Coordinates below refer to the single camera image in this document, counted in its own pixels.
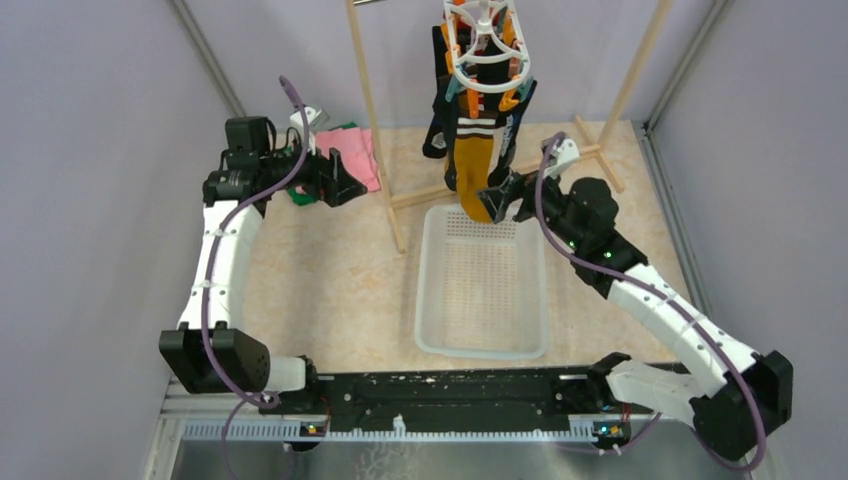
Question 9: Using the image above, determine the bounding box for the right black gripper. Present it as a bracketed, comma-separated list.
[475, 162, 584, 252]

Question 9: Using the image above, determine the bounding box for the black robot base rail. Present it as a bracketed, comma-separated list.
[258, 362, 690, 444]

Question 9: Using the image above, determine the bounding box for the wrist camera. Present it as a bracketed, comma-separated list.
[542, 134, 580, 178]
[289, 105, 329, 155]

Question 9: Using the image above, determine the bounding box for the green cloth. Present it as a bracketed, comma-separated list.
[287, 122, 358, 206]

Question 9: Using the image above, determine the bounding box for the black sock plain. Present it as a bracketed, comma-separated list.
[422, 25, 452, 162]

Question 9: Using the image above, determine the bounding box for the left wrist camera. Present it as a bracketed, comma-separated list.
[289, 105, 329, 155]

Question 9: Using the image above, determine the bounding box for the pink cloth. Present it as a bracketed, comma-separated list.
[316, 127, 381, 192]

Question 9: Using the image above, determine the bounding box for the white round clip hanger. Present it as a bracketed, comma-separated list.
[442, 1, 533, 94]

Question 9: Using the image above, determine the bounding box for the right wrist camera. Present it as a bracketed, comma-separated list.
[542, 134, 580, 178]

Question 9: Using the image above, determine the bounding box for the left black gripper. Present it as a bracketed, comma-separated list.
[260, 128, 366, 207]

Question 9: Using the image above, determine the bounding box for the black sock with grey patches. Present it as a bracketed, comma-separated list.
[488, 80, 538, 187]

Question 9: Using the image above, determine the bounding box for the white plastic basket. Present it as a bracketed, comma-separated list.
[414, 205, 549, 360]

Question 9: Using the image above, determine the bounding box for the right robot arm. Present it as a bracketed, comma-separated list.
[478, 173, 794, 461]

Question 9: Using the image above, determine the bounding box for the wooden drying rack frame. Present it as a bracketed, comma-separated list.
[345, 0, 673, 254]

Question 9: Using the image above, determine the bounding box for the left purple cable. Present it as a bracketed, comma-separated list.
[200, 75, 313, 480]

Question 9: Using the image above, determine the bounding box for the yellow sock with brown stripes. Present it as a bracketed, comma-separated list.
[453, 115, 496, 223]

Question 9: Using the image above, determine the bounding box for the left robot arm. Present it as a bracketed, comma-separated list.
[158, 108, 368, 414]

